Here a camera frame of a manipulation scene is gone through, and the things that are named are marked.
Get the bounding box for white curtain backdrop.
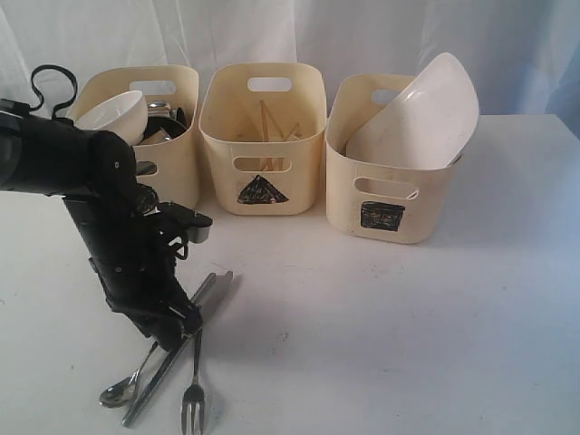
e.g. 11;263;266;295
1;1;579;131

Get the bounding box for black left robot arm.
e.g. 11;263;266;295
1;100;212;351

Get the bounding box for steel mug front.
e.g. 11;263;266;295
136;128;171;176

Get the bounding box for white square plate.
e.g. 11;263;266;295
345;53;479;170

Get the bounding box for cream bin with circle mark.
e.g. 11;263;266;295
67;64;199;209

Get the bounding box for steel table knife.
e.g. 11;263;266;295
121;270;234;428

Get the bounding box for cream bin with triangle mark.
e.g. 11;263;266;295
198;63;326;216

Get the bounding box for black cable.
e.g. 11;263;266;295
29;63;76;121

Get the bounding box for cream bin with square mark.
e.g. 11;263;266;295
325;73;456;244

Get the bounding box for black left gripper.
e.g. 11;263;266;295
63;180;203;351

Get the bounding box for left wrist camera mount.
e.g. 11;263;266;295
155;202;213;260

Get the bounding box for steel fork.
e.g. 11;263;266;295
180;330;206;435

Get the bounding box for white ceramic bowl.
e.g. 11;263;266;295
73;90;148;146

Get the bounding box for steel spoon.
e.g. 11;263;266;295
99;342;159;409

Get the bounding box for steel bowl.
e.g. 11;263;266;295
143;108;188;139

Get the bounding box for steel mug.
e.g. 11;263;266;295
136;128;171;176
147;100;177;121

